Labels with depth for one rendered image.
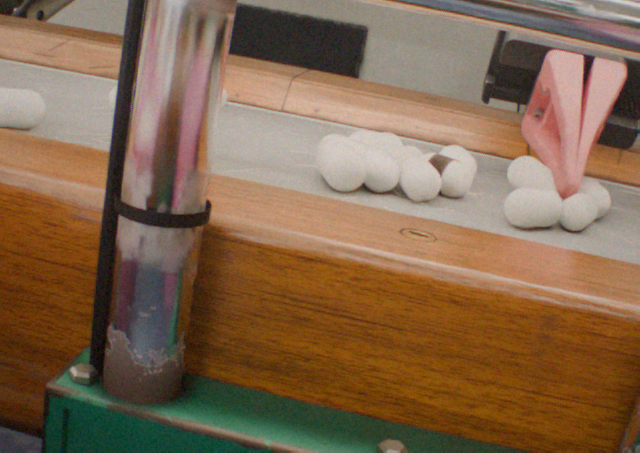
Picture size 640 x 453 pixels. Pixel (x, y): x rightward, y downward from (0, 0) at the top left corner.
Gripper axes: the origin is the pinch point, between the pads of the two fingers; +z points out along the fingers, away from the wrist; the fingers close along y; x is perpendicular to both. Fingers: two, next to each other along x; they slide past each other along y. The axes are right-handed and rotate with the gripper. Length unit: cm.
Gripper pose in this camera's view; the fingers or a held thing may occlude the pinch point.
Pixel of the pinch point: (570, 180)
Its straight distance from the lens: 44.3
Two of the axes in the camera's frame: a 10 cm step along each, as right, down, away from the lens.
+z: -2.2, 7.8, -5.9
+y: 9.7, 2.0, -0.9
